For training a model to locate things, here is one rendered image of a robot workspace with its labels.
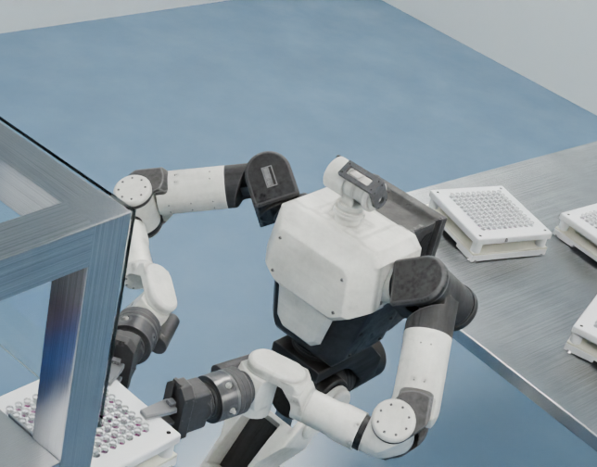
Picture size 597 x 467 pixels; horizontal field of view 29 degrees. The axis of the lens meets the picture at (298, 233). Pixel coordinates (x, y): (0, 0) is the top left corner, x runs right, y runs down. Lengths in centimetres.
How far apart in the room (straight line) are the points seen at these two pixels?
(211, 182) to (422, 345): 57
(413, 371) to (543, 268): 109
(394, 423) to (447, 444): 175
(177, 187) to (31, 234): 108
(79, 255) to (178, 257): 296
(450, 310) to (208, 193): 56
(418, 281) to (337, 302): 17
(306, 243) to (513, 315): 81
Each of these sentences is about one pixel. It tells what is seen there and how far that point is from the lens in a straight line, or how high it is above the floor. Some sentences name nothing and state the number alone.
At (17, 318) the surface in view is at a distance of 165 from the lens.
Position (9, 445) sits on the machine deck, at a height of 127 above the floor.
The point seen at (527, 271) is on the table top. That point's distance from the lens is 309.
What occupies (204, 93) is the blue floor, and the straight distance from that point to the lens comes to 558.
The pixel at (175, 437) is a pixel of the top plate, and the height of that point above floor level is 104.
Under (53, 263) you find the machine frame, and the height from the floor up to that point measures 161.
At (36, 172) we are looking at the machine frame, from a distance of 144.
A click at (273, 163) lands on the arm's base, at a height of 127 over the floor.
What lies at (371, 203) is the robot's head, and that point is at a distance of 219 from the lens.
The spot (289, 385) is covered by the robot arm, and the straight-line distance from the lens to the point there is 209.
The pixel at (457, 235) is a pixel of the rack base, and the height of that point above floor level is 88.
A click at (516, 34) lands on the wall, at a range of 676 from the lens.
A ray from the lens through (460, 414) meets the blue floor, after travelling 394.
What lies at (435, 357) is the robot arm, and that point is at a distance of 212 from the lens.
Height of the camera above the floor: 237
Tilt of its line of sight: 31 degrees down
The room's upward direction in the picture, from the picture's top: 14 degrees clockwise
